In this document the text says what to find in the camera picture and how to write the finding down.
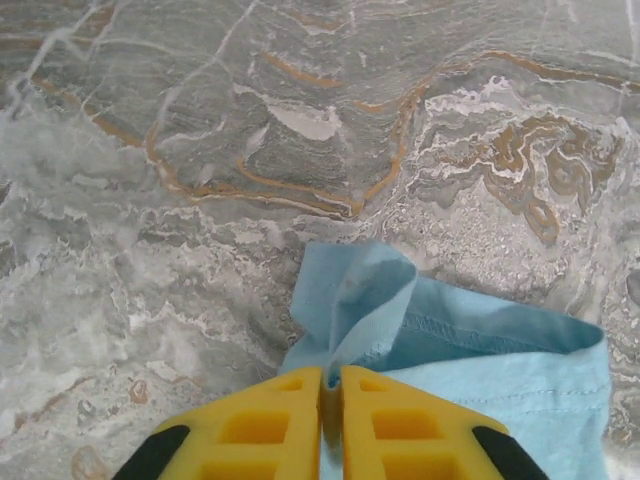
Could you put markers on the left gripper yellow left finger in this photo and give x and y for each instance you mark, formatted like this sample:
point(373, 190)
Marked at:
point(250, 435)

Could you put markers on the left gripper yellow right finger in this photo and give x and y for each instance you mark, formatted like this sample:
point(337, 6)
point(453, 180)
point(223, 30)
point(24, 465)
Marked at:
point(410, 435)

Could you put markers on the light blue t-shirt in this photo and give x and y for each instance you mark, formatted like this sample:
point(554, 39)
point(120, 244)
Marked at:
point(500, 400)

